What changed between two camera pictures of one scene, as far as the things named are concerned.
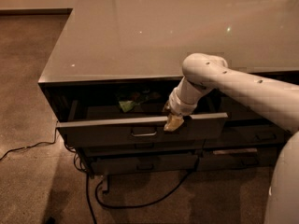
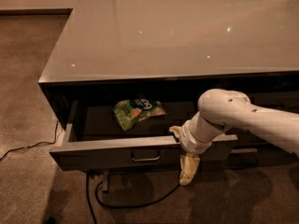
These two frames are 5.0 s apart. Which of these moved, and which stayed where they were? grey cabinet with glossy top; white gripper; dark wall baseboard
Moved: white gripper
Stayed: grey cabinet with glossy top; dark wall baseboard
